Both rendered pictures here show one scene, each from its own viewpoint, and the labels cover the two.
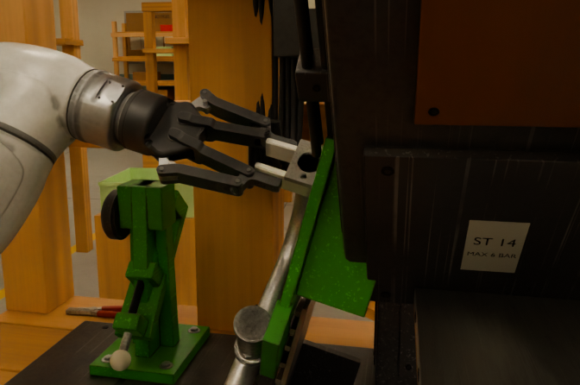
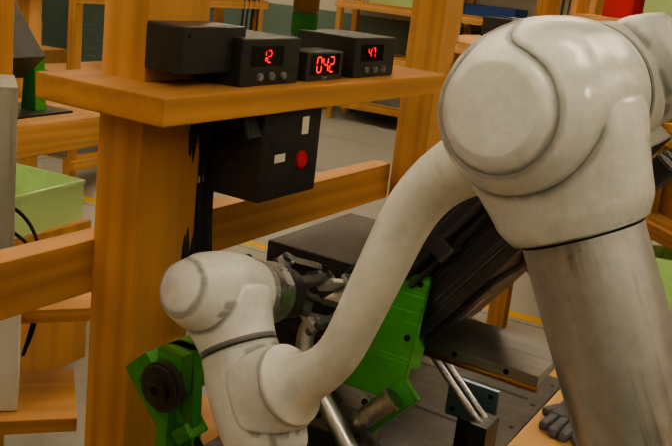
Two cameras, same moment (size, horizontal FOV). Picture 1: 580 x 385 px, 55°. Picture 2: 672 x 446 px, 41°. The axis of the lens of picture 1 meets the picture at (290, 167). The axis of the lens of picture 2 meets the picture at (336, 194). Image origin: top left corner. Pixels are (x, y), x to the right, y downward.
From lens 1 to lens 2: 139 cm
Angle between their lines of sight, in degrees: 70
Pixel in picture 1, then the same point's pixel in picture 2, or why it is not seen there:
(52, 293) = not seen: outside the picture
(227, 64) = (166, 205)
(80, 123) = (278, 311)
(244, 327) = (394, 402)
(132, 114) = (300, 291)
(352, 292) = (418, 356)
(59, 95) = (272, 293)
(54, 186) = not seen: outside the picture
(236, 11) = (177, 153)
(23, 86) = (265, 295)
